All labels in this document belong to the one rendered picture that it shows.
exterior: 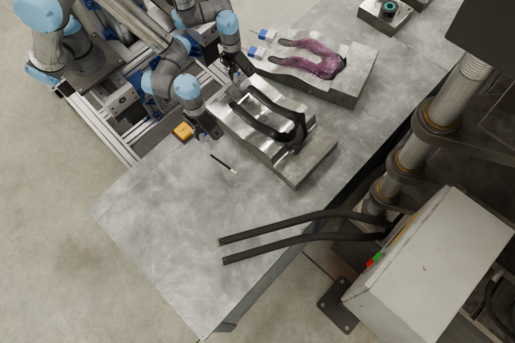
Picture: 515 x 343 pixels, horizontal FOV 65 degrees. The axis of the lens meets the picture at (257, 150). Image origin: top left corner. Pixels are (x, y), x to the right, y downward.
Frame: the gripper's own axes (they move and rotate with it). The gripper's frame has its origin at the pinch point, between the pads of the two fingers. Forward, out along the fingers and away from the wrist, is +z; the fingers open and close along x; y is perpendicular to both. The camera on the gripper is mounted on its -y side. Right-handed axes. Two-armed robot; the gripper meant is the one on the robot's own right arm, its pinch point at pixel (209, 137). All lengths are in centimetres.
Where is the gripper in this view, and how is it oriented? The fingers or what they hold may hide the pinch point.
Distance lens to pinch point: 155.7
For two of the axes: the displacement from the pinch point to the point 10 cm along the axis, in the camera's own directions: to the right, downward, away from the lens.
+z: 0.6, 4.1, 9.1
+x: -6.9, 6.7, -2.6
